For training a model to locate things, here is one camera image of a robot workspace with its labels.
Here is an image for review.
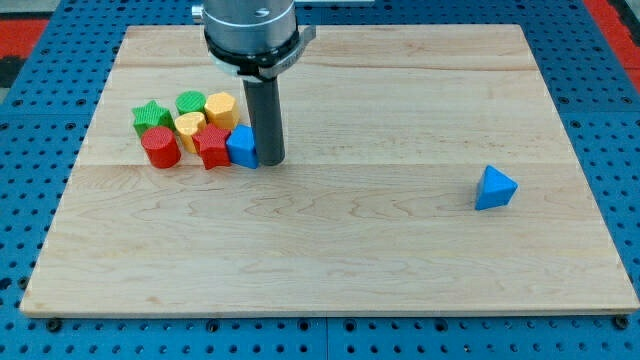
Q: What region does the green star block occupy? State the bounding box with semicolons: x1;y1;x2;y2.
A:
131;100;175;138

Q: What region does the blue rounded block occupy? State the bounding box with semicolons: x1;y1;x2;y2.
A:
226;125;259;169

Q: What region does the green cylinder block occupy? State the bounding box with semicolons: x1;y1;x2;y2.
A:
175;90;206;115

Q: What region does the light wooden board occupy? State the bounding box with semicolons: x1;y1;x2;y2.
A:
21;24;639;318

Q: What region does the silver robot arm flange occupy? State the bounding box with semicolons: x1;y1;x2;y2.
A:
192;0;316;83

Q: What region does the yellow heart block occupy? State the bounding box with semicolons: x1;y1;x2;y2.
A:
174;112;206;154

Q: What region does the blue triangle block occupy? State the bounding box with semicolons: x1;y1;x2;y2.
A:
475;165;519;211

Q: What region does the red star block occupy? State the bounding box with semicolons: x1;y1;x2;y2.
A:
192;124;231;170

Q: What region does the red cylinder block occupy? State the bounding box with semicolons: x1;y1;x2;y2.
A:
141;126;181;169

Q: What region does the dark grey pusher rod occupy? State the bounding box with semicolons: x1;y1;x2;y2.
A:
243;78;285;166

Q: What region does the yellow hexagon block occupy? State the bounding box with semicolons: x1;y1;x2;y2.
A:
204;92;240;130

